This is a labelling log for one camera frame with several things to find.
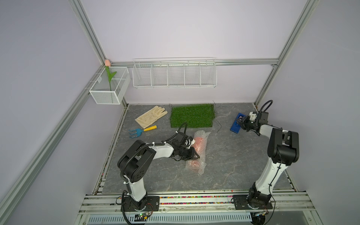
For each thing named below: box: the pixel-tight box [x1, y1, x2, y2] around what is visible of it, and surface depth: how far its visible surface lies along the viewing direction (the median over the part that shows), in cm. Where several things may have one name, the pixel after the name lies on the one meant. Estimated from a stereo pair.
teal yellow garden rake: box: [128, 125, 158, 139], surface depth 107 cm
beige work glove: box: [135, 105, 168, 129], surface depth 114 cm
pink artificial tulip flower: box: [104, 59, 117, 92], surface depth 92 cm
